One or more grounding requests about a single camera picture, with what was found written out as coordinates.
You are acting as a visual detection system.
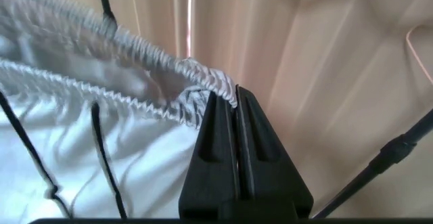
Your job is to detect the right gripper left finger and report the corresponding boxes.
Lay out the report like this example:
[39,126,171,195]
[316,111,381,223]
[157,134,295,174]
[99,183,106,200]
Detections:
[178,90,240,219]

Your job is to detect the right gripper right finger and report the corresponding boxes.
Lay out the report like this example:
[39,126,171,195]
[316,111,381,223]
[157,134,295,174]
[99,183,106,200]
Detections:
[235,85,314,219]

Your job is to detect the pale grey shorts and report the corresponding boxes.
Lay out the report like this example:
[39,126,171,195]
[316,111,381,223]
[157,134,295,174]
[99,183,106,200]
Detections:
[0,0,238,219]

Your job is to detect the black clothes rack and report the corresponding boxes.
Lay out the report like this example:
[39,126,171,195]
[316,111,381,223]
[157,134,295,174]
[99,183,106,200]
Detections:
[95,0,433,219]

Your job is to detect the pink clothes hanger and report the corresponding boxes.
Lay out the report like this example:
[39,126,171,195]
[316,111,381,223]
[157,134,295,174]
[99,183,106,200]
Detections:
[405,24,433,85]

